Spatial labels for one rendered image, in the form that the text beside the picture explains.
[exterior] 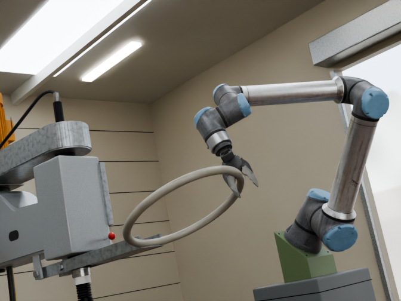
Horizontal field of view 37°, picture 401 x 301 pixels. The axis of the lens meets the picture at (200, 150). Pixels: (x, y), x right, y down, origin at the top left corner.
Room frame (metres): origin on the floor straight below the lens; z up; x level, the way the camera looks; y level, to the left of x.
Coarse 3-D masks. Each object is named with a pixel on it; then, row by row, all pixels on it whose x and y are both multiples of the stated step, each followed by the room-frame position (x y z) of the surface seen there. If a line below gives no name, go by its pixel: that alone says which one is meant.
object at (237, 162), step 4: (224, 144) 2.16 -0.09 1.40; (228, 144) 2.16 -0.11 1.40; (216, 148) 2.17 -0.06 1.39; (220, 148) 2.16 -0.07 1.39; (224, 148) 2.18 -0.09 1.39; (228, 148) 2.19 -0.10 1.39; (216, 152) 2.17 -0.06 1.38; (220, 152) 2.18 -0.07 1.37; (236, 156) 2.14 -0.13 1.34; (232, 160) 2.14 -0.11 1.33; (236, 160) 2.14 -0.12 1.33; (240, 160) 2.14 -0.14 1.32; (224, 164) 2.15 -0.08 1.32; (228, 164) 2.14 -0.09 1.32; (232, 164) 2.14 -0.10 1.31; (236, 164) 2.14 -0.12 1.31; (240, 164) 2.13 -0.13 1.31; (240, 168) 2.16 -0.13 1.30
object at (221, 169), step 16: (192, 176) 1.94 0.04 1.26; (240, 176) 2.12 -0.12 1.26; (160, 192) 1.93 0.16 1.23; (240, 192) 2.25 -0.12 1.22; (144, 208) 1.97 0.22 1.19; (224, 208) 2.33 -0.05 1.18; (128, 224) 2.03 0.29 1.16; (128, 240) 2.14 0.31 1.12; (144, 240) 2.27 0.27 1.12; (160, 240) 2.32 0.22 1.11
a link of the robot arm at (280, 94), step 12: (276, 84) 2.35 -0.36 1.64; (288, 84) 2.35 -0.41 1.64; (300, 84) 2.36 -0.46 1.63; (312, 84) 2.37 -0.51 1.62; (324, 84) 2.38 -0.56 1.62; (336, 84) 2.39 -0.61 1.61; (348, 84) 2.39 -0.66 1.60; (216, 96) 2.29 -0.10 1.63; (252, 96) 2.30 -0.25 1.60; (264, 96) 2.32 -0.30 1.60; (276, 96) 2.33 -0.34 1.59; (288, 96) 2.35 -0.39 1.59; (300, 96) 2.36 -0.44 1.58; (312, 96) 2.38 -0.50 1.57; (324, 96) 2.39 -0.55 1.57; (336, 96) 2.41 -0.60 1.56
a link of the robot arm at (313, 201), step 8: (312, 192) 2.75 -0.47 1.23; (320, 192) 2.78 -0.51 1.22; (328, 192) 2.83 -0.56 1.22; (304, 200) 2.81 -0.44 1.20; (312, 200) 2.75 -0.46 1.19; (320, 200) 2.73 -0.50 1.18; (328, 200) 2.73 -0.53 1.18; (304, 208) 2.79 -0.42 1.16; (312, 208) 2.74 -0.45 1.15; (304, 216) 2.79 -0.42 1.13; (312, 216) 2.73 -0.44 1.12; (304, 224) 2.80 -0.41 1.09
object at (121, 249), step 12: (96, 252) 2.42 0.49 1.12; (108, 252) 2.37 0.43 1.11; (120, 252) 2.33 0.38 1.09; (132, 252) 2.35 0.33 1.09; (60, 264) 2.56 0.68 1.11; (72, 264) 2.52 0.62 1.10; (84, 264) 2.47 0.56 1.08; (96, 264) 2.60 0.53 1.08; (36, 276) 2.64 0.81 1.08; (48, 276) 2.64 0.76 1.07; (60, 276) 2.77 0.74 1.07
